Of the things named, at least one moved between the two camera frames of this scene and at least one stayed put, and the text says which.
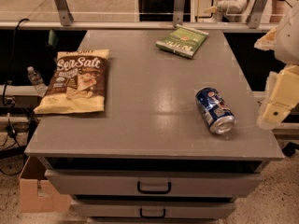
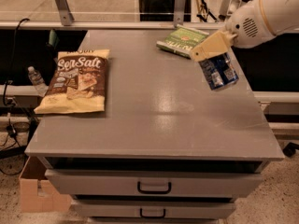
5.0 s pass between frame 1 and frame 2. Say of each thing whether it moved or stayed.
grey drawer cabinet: stayed
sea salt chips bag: stayed
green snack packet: stayed
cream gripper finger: moved
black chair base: stayed
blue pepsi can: moved
